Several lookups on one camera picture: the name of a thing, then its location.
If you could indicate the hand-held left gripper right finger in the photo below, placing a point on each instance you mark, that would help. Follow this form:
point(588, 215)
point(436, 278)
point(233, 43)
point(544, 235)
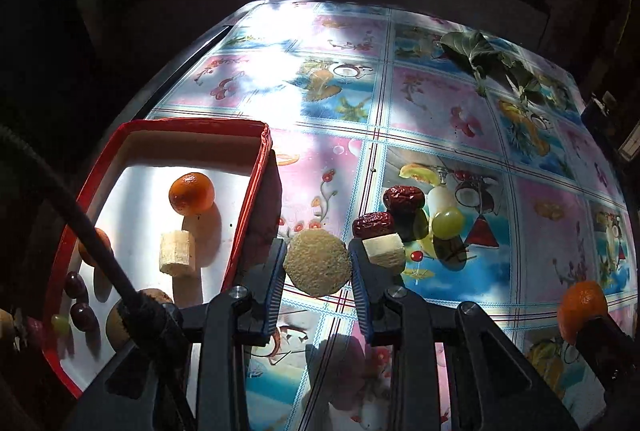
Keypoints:
point(360, 293)

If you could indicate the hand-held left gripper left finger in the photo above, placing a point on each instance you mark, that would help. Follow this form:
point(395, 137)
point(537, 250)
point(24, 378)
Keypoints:
point(275, 293)

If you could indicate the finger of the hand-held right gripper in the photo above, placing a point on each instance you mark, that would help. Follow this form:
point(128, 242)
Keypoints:
point(607, 343)

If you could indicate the orange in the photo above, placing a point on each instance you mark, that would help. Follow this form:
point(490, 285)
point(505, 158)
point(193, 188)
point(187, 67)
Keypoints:
point(191, 193)
point(582, 311)
point(92, 243)

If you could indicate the round brown cookie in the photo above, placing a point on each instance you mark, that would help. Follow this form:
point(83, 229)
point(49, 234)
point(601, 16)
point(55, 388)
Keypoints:
point(316, 263)

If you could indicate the peeled banana piece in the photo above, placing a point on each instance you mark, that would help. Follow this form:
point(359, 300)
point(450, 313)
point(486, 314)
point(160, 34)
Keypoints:
point(176, 253)

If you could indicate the brown round fruit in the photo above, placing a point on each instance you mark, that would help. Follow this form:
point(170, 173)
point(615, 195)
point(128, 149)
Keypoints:
point(156, 296)
point(119, 328)

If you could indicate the red box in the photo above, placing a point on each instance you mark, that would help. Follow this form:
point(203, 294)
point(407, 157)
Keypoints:
point(145, 151)

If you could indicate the dark purple grape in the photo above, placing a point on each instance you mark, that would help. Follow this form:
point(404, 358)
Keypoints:
point(75, 283)
point(83, 315)

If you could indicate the green grape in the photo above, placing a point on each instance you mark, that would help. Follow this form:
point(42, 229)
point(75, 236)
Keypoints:
point(419, 225)
point(60, 323)
point(447, 222)

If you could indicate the white fruit chunk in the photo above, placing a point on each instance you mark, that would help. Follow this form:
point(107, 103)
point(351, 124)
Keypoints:
point(382, 248)

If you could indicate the red date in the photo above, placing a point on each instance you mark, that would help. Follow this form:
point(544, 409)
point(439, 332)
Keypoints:
point(372, 224)
point(404, 198)

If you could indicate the printed fruit tablecloth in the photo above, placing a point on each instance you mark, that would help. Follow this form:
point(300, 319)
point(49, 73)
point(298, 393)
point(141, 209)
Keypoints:
point(450, 116)

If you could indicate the black box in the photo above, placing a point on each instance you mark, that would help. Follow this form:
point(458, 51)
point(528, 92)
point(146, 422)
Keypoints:
point(599, 108)

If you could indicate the green leafy branch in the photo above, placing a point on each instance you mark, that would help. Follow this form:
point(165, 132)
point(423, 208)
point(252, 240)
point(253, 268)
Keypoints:
point(480, 53)

